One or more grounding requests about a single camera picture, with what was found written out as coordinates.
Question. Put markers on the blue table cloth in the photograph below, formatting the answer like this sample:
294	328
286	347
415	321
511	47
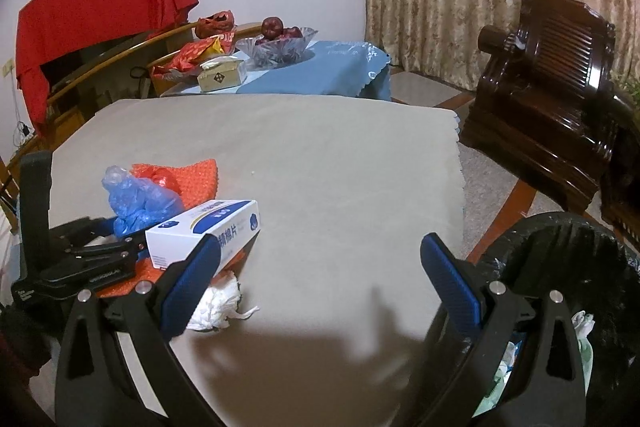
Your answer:
353	69

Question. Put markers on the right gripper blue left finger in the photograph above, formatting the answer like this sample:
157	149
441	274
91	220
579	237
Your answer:
94	385

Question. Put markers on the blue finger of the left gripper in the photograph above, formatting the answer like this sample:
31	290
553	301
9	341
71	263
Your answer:
92	269
87	234

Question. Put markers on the white tissue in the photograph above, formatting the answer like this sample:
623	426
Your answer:
219	305

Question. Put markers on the red snack packets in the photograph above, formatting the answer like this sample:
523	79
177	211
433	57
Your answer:
190	58

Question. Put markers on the green potted plant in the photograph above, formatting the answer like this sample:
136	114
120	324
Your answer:
629	85

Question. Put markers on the red bag on cabinet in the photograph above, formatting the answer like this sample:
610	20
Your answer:
216	24

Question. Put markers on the green rubber glove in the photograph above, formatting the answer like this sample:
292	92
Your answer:
505	369

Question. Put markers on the white blue medicine box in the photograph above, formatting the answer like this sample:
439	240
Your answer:
234	222

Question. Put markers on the blue plastic bag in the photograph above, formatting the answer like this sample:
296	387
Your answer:
139	202

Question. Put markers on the black lined trash bin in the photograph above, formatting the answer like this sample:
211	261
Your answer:
594	272

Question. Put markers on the red plastic bag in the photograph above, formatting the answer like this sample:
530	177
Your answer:
161	176

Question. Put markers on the glass fruit bowl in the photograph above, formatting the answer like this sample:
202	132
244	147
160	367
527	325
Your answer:
285	50

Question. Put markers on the red apples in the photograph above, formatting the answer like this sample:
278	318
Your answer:
273	29

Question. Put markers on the gold tissue box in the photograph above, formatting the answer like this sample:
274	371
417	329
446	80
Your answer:
221	72

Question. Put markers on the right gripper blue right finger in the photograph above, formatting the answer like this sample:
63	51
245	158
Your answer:
546	386

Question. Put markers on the wooden tv cabinet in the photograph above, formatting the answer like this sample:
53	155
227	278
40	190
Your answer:
124	70

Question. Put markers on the dark wooden armchair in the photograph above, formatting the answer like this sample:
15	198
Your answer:
546	107

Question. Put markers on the red cloth cover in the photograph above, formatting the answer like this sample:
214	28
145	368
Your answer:
49	29

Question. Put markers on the grey table cloth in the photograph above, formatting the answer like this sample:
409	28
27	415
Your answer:
346	189

